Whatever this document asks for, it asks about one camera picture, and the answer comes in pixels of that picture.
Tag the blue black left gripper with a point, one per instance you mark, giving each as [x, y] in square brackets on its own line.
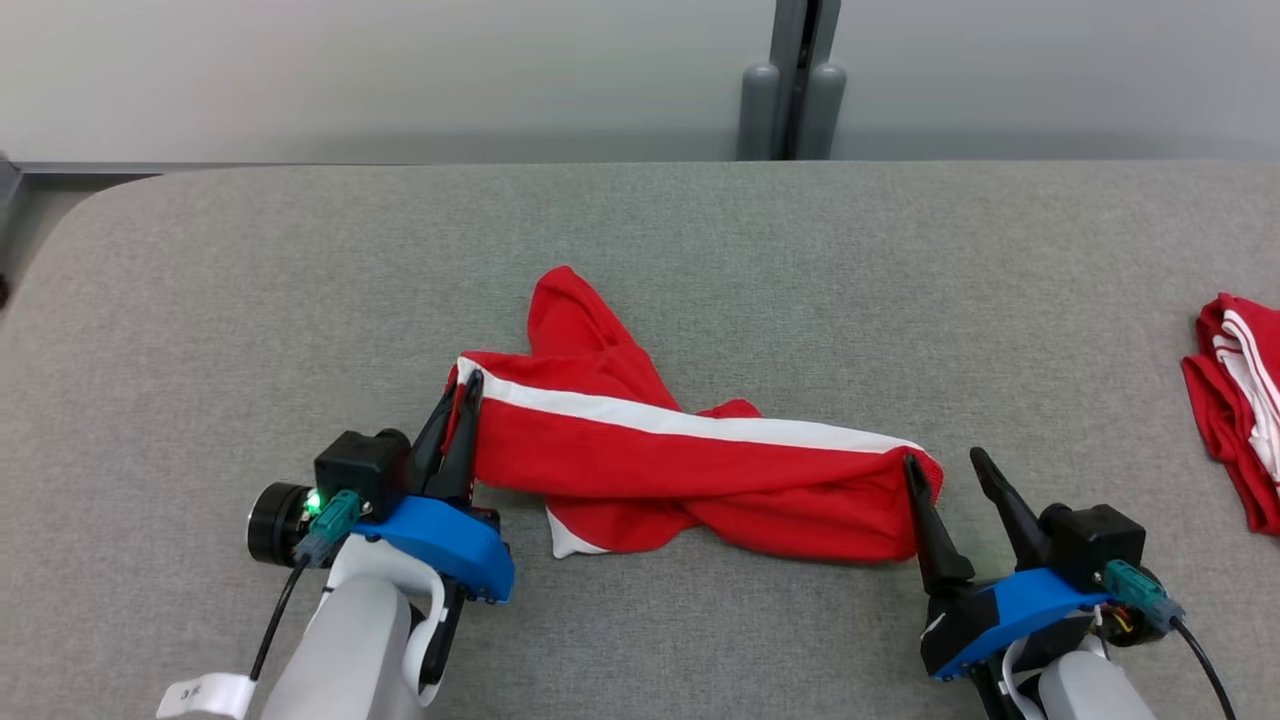
[450, 545]

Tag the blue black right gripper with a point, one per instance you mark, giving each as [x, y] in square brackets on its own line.
[1020, 610]

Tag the red shorts with white stripe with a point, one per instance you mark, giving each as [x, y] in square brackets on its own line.
[650, 470]

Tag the red Bulls jersey white sleeves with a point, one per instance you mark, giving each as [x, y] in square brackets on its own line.
[1225, 420]

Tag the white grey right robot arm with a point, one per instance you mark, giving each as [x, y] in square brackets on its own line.
[1085, 690]

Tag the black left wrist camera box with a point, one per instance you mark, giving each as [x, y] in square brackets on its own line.
[365, 470]

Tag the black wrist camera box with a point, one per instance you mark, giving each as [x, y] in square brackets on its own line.
[1095, 545]
[365, 470]

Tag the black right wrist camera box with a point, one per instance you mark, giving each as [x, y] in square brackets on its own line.
[1095, 545]

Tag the grey partition bottom rail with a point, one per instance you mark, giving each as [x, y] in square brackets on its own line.
[200, 166]

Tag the grey partition post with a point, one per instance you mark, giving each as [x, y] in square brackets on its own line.
[790, 80]

